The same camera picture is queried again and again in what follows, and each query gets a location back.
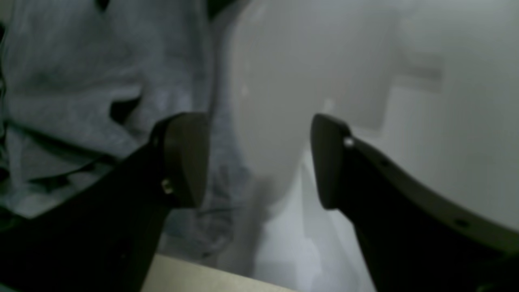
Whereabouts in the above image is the right gripper white left finger image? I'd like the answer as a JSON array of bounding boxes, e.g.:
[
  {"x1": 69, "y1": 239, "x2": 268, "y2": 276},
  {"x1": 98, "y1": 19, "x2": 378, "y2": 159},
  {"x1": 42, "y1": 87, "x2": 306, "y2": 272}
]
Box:
[{"x1": 0, "y1": 112, "x2": 210, "y2": 292}]

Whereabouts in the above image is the right gripper white right finger image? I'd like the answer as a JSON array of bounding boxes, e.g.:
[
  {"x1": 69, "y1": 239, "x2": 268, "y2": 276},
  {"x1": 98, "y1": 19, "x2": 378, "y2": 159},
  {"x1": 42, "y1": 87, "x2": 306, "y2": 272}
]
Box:
[{"x1": 310, "y1": 114, "x2": 519, "y2": 292}]

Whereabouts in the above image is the grey T-shirt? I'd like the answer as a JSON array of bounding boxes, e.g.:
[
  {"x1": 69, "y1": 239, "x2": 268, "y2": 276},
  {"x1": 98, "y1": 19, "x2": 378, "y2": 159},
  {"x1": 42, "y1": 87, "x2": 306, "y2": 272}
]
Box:
[{"x1": 1, "y1": 0, "x2": 249, "y2": 262}]

